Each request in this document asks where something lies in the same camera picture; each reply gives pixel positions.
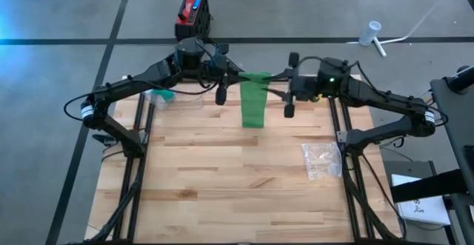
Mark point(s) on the red black power station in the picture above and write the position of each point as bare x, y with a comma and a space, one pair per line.
194, 4

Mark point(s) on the translucent white plastic cup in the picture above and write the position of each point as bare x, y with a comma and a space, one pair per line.
370, 34

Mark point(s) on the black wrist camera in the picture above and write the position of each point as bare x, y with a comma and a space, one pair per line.
305, 87
218, 63

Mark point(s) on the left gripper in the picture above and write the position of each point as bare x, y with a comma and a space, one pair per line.
221, 97

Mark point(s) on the white cardboard box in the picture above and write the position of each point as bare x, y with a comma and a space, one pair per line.
422, 211

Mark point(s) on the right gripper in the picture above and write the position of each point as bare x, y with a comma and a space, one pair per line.
289, 111

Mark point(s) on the teal elastic bandage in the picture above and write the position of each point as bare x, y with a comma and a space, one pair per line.
164, 95

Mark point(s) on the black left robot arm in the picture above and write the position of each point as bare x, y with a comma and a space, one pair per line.
122, 87

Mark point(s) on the white lamp stand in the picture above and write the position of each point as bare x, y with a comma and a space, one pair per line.
379, 47

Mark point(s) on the dark green bandage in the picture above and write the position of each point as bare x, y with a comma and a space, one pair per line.
253, 104

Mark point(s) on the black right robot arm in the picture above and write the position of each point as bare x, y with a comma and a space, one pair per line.
385, 102

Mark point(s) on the black side cart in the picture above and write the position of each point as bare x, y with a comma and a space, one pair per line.
455, 126

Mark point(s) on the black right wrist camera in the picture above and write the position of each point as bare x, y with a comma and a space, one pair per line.
305, 87

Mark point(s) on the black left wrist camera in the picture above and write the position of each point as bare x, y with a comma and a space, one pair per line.
218, 63

